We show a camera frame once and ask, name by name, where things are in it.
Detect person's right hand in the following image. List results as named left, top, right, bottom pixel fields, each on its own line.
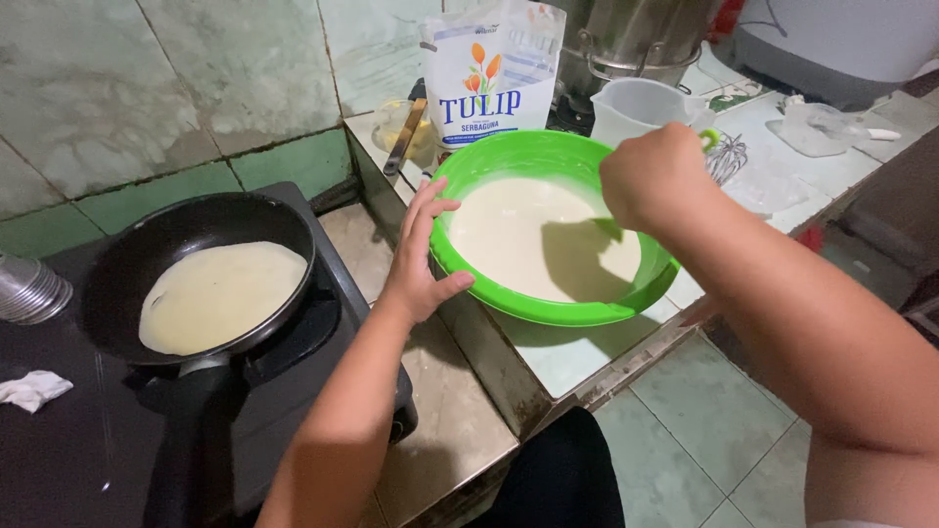
left=599, top=122, right=725, bottom=236

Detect person's left hand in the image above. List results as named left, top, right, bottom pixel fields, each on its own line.
left=378, top=176, right=477, bottom=325

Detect green plastic mixing bowl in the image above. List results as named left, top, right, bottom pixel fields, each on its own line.
left=429, top=130, right=682, bottom=328

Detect green plastic ladle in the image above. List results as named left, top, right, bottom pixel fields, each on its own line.
left=587, top=128, right=722, bottom=243

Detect clear plastic measuring jug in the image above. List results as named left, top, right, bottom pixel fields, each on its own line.
left=589, top=77, right=717, bottom=149

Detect pale liquid batter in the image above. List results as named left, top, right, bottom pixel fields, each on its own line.
left=447, top=178, right=643, bottom=304

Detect clear plastic bag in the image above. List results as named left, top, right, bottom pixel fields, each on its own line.
left=722, top=147, right=812, bottom=216

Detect large steel pot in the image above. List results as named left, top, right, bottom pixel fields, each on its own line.
left=554, top=0, right=725, bottom=98

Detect white flour bag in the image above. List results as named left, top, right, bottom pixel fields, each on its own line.
left=419, top=0, right=568, bottom=152

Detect clear plastic container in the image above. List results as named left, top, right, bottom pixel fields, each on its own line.
left=766, top=102, right=871, bottom=158

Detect small glass bowl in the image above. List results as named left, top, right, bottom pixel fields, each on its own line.
left=370, top=99, right=439, bottom=161

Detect white grey appliance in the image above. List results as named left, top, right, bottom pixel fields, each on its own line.
left=732, top=0, right=939, bottom=112

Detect person's black trousers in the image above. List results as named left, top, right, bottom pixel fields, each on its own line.
left=468, top=407, right=626, bottom=528

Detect pale thin crepe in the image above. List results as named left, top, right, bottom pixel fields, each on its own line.
left=138, top=241, right=310, bottom=357

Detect black frying pan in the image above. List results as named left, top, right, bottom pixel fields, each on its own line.
left=79, top=192, right=318, bottom=528

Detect stack of metal moulds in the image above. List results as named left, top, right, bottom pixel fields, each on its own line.
left=0, top=252, right=74, bottom=327

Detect crumpled white tissue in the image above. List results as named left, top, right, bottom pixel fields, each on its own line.
left=0, top=370, right=75, bottom=415

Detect black gas stove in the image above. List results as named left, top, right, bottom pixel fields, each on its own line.
left=0, top=181, right=420, bottom=528

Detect metal wire whisk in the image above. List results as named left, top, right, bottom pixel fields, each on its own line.
left=704, top=132, right=750, bottom=187

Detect wooden handled metal spatula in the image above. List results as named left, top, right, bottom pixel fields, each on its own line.
left=381, top=78, right=429, bottom=177

